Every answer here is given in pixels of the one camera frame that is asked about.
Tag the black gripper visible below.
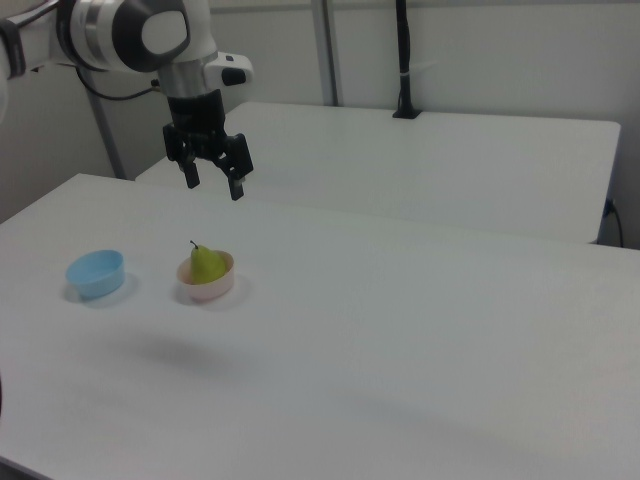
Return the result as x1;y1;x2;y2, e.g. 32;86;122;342
161;89;255;203

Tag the green pear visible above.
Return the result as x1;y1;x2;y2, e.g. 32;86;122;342
188;239;228;287

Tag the pink plastic bowl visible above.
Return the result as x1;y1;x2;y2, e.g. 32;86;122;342
175;250;237;304

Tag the blue plastic bowl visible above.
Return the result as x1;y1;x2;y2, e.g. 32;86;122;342
65;249;127;302

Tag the white side table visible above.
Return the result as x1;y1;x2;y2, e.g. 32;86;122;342
134;101;623;246

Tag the black pole with clamp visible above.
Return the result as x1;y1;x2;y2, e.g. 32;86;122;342
391;0;423;121

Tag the grey slanted frame post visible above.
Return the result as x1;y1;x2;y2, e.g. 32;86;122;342
87;89;127;181

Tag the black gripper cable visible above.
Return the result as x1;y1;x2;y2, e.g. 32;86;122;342
74;66;162;102

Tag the grey partition post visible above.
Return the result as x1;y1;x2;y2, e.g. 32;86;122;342
309;0;346;107

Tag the black wall cable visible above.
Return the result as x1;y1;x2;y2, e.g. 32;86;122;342
603;198;627;248

